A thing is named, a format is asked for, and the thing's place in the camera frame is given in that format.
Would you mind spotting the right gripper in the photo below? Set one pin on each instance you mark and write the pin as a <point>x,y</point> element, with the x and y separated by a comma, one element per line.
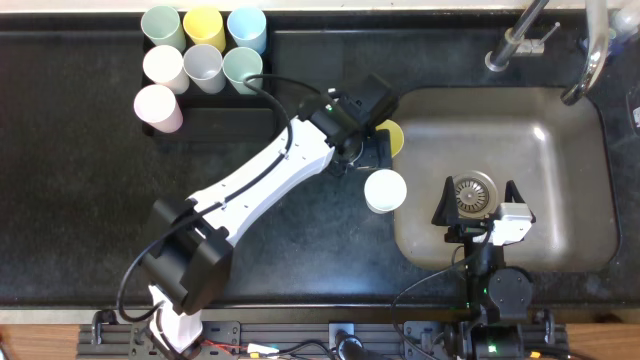
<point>465,233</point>

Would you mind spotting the white cup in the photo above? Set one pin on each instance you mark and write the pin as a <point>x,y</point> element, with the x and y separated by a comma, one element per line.
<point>162,65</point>
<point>385,190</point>

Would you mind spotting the yellow cup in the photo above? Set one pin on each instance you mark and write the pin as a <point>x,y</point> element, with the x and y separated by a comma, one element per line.
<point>396,137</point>
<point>202,24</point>

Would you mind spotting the pink cup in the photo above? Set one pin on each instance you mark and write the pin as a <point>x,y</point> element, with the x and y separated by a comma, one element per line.
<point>156,105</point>

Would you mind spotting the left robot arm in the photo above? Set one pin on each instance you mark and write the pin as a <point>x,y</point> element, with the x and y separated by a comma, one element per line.
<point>270,170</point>

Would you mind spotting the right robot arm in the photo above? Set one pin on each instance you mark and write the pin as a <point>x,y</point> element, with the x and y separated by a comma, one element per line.
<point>510,292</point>

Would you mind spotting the steel sink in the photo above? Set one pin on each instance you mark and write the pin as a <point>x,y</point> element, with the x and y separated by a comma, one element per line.
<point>550,150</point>

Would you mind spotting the steel tap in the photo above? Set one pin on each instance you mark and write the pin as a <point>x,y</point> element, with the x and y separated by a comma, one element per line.
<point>597,45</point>

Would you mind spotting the blue soap bottle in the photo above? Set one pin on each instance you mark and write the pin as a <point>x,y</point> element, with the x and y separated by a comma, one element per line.
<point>625,22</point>

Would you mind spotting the black tray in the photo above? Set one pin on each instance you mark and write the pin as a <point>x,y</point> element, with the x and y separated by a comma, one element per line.
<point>225,125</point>

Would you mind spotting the green cup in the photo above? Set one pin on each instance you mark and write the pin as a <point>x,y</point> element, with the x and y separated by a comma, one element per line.
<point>241,65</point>
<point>161,24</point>

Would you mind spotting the blue cup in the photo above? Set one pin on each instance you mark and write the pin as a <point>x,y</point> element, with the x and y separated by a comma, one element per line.
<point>246,25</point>

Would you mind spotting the grey cup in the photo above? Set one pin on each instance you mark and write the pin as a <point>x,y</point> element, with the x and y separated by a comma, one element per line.
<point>202,64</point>

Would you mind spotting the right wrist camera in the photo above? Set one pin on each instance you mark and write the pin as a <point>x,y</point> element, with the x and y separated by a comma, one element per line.
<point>512,222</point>

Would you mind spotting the mounting rail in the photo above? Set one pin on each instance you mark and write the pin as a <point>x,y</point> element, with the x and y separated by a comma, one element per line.
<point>290,334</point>

